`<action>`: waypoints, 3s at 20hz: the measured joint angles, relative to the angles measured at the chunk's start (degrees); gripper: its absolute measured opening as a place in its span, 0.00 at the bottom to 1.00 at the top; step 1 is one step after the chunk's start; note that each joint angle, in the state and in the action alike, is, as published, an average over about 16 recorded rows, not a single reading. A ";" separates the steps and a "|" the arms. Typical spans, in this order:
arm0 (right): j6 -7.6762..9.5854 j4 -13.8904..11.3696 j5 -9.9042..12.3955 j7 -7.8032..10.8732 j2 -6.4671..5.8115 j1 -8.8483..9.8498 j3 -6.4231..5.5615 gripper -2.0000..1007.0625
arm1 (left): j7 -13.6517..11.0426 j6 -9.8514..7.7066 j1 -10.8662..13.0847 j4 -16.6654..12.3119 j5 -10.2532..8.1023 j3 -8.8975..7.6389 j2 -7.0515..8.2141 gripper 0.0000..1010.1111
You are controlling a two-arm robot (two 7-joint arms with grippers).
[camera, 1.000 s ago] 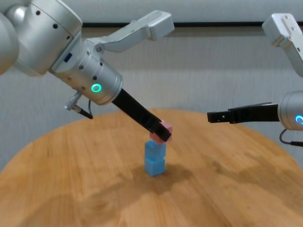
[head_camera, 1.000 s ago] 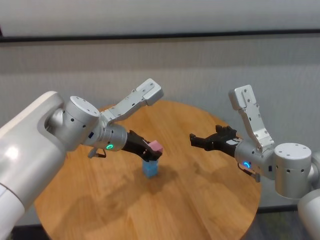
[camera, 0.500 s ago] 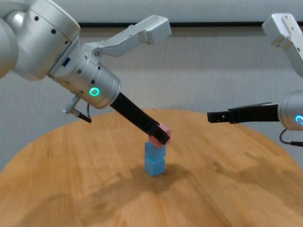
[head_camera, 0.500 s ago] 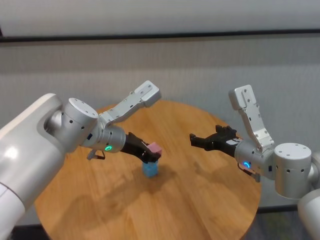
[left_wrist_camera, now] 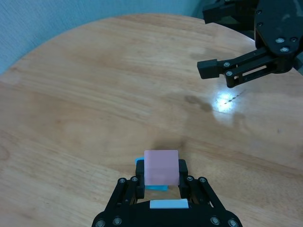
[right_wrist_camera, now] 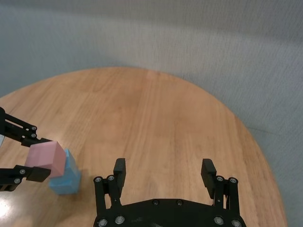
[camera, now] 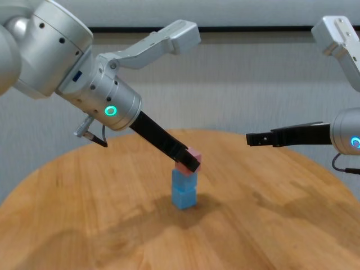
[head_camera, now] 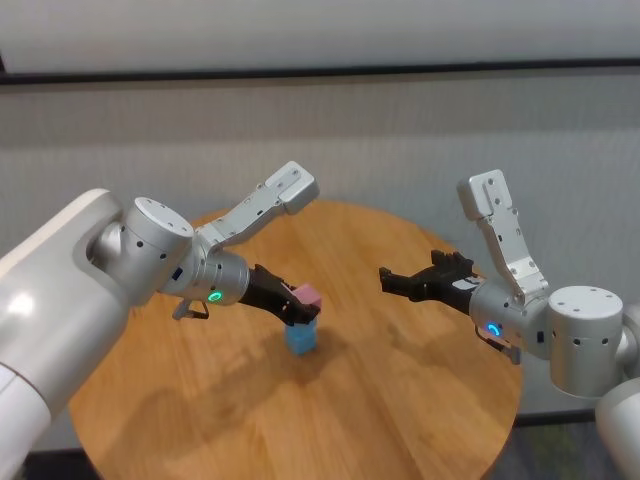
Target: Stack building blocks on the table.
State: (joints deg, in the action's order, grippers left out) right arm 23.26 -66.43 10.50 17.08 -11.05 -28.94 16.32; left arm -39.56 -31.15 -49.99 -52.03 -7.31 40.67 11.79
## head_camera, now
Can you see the blue cube block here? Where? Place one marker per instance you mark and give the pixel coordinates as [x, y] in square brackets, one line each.
[301, 345]
[302, 330]

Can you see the pink cube block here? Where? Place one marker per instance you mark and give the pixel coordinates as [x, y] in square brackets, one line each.
[310, 296]

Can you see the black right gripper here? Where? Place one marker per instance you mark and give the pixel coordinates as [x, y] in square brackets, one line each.
[447, 285]

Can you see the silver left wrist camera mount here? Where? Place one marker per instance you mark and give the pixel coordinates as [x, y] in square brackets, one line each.
[280, 200]

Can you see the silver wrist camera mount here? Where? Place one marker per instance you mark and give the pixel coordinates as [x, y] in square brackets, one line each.
[492, 210]
[280, 200]

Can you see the black wall rail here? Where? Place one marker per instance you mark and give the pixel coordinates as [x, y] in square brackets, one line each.
[320, 70]

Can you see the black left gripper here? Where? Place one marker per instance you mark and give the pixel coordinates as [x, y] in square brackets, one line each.
[267, 295]

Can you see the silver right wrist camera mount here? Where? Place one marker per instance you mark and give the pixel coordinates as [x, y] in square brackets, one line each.
[492, 210]

